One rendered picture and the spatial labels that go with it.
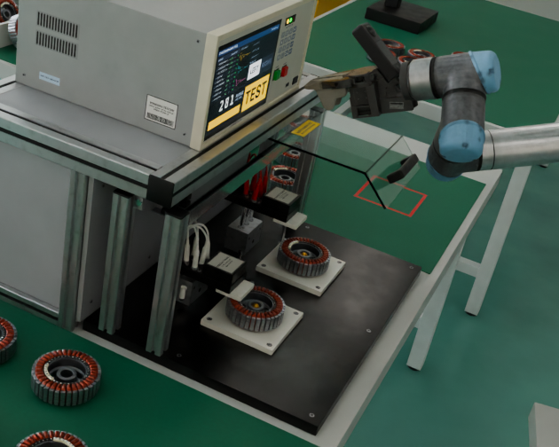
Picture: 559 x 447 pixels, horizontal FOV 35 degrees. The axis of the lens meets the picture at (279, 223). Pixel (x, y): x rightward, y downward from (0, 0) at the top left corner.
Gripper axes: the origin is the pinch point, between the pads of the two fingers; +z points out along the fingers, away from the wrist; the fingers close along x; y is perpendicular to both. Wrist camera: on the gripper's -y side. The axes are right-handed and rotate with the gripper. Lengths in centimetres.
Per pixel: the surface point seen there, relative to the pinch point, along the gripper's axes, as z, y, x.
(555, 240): 1, 131, 230
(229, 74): 4.5, -7.4, -22.0
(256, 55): 4.1, -8.2, -11.4
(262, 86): 7.2, -1.5, -6.1
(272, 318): 6.3, 38.5, -23.5
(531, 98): -6, 51, 178
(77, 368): 29, 33, -52
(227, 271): 13.6, 28.8, -23.3
